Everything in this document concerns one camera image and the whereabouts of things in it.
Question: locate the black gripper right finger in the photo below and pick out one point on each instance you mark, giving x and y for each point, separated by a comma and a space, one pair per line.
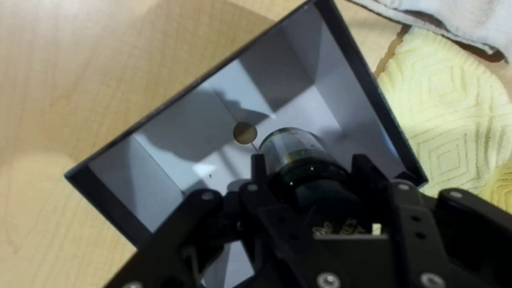
368, 176

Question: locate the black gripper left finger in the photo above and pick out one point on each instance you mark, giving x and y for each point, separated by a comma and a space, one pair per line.
258, 170

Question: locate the green capped medicine bottle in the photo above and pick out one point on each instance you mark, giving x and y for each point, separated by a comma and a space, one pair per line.
298, 154

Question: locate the black open box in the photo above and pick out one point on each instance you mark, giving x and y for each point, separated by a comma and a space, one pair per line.
186, 138

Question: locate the yellow patterned cloth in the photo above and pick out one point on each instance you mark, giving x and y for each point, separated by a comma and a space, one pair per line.
453, 117

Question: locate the white cloth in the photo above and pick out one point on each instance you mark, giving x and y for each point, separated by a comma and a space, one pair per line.
469, 18

